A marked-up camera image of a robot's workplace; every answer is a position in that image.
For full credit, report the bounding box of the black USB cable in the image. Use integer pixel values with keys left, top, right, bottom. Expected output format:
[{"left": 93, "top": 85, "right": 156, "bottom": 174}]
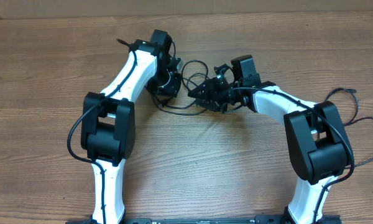
[
  {"left": 150, "top": 59, "right": 210, "bottom": 117},
  {"left": 324, "top": 87, "right": 373, "bottom": 170}
]

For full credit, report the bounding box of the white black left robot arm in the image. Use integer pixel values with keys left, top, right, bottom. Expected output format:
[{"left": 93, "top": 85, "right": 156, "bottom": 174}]
[{"left": 67, "top": 29, "right": 182, "bottom": 223}]

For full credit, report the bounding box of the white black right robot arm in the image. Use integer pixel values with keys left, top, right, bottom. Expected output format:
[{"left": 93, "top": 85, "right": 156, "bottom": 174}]
[{"left": 188, "top": 55, "right": 354, "bottom": 223}]

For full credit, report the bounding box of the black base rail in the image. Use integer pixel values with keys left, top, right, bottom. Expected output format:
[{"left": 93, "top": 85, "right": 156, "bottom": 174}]
[{"left": 65, "top": 215, "right": 342, "bottom": 224}]

